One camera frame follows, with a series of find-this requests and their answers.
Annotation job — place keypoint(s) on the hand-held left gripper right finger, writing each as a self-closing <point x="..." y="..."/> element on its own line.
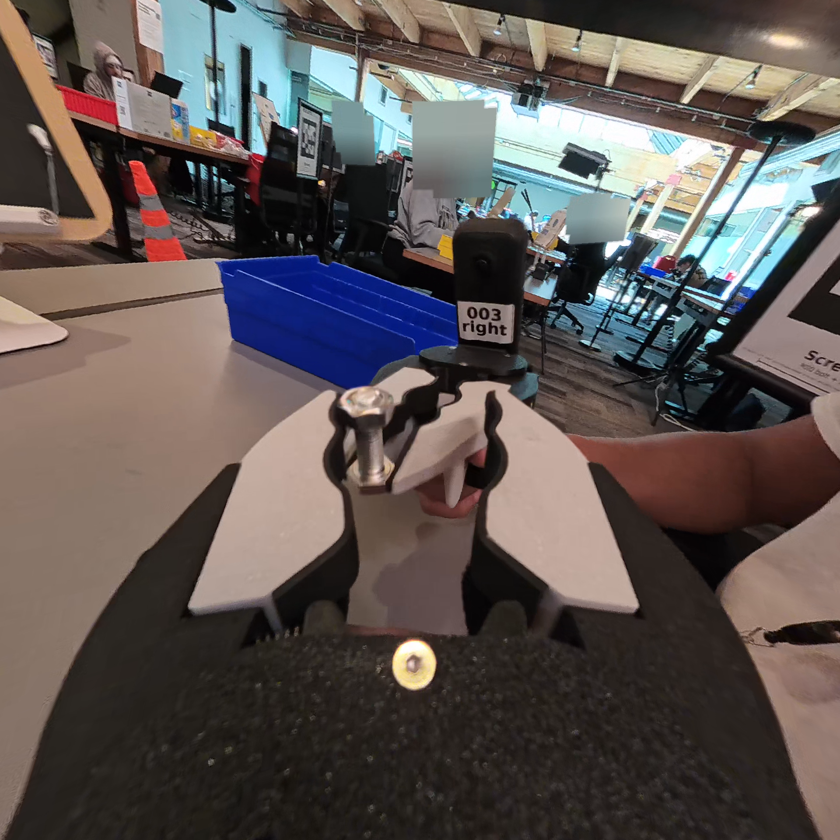
<point x="558" y="518"/>

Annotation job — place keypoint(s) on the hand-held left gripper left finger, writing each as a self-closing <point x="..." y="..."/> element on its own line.
<point x="275" y="518"/>

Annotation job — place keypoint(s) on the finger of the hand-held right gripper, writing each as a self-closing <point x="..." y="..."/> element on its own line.
<point x="446" y="439"/>
<point x="407" y="380"/>

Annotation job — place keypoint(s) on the steel hex bolt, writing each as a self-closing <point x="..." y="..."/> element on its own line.
<point x="364" y="403"/>

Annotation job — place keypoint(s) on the steel hex nut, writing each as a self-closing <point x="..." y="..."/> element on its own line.
<point x="371" y="481"/>

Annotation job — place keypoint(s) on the blue plastic bin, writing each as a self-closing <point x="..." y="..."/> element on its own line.
<point x="315" y="321"/>

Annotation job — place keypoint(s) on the person's right forearm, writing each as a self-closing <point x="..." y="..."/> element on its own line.
<point x="689" y="479"/>

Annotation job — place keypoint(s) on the grey desk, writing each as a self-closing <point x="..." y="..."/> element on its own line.
<point x="131" y="459"/>

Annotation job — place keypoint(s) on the person's right hand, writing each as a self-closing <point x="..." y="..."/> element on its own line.
<point x="436" y="502"/>

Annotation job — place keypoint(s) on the yellow plastic bin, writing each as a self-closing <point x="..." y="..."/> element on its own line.
<point x="446" y="246"/>

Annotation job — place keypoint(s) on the black hanging projector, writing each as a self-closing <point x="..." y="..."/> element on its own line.
<point x="584" y="161"/>

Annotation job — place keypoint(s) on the black office chair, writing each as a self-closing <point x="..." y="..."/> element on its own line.
<point x="289" y="190"/>

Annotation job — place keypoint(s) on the tag sign on stand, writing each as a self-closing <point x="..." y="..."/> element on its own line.
<point x="308" y="138"/>

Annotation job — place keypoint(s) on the framed right tag sign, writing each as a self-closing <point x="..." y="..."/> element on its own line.
<point x="774" y="328"/>

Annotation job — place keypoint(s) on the orange traffic cone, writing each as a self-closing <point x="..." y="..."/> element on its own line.
<point x="157" y="223"/>

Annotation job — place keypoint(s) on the person's white shirt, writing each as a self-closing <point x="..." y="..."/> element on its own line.
<point x="787" y="722"/>

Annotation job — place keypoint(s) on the white monitor stand base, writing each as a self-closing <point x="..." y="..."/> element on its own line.
<point x="26" y="328"/>

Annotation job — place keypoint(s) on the yellow boxes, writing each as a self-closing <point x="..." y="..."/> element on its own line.
<point x="207" y="136"/>

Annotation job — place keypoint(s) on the white cardboard box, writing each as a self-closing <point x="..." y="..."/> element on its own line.
<point x="144" y="108"/>

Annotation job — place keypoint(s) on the red plastic bin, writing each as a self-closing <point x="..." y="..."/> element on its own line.
<point x="85" y="105"/>

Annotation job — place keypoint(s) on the white wall poster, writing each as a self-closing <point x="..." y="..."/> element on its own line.
<point x="149" y="26"/>

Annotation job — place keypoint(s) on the monitor with wooden frame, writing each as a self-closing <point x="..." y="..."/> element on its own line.
<point x="26" y="131"/>

